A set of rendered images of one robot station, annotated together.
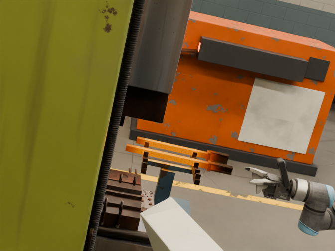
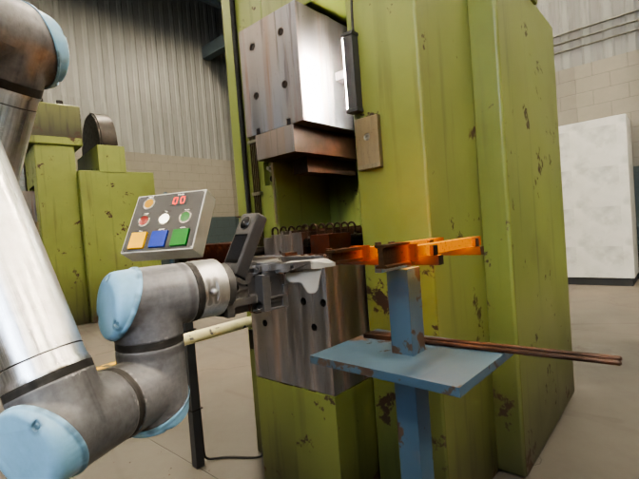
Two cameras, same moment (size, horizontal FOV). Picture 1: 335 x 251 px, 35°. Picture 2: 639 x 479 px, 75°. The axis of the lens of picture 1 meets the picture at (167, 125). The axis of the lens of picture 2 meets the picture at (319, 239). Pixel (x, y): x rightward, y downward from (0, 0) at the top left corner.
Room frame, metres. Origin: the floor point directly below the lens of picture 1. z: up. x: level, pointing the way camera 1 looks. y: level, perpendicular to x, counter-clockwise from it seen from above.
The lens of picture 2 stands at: (2.66, -0.89, 1.00)
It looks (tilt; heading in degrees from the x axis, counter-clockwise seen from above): 2 degrees down; 137
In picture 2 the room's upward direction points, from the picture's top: 4 degrees counter-clockwise
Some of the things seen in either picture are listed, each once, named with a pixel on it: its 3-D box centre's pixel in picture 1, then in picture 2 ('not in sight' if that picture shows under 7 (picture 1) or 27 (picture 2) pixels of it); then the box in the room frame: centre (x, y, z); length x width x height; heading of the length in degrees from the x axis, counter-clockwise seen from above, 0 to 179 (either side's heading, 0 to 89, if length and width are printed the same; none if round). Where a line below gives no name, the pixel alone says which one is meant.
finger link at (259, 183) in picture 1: (258, 187); not in sight; (2.00, -0.41, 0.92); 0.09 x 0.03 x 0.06; 128
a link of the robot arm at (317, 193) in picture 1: (317, 194); (150, 300); (2.07, -0.67, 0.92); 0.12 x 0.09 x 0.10; 92
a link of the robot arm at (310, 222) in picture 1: (312, 218); (147, 382); (2.07, -0.69, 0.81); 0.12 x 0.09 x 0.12; 119
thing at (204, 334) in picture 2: not in sight; (212, 332); (1.14, -0.10, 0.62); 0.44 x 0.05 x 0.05; 96
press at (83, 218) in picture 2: not in sight; (107, 213); (-3.84, 0.96, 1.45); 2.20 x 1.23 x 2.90; 96
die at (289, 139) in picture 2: (91, 82); (313, 148); (1.45, 0.23, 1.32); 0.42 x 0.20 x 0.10; 96
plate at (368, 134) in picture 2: not in sight; (368, 143); (1.77, 0.19, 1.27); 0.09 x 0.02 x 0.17; 6
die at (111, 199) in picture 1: (70, 196); (319, 239); (1.45, 0.23, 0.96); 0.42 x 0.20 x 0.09; 96
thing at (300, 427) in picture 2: not in sight; (346, 420); (1.50, 0.25, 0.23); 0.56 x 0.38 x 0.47; 96
